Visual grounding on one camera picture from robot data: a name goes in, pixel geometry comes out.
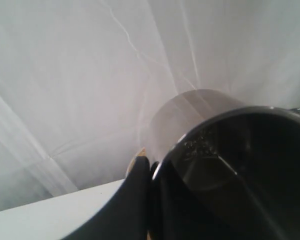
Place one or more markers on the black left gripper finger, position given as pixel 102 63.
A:
pixel 124 216

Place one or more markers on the steel mug front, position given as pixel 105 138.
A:
pixel 223 170

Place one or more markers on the cream bin with circle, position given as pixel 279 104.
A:
pixel 140 153

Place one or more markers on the white backdrop curtain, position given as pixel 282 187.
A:
pixel 81 79

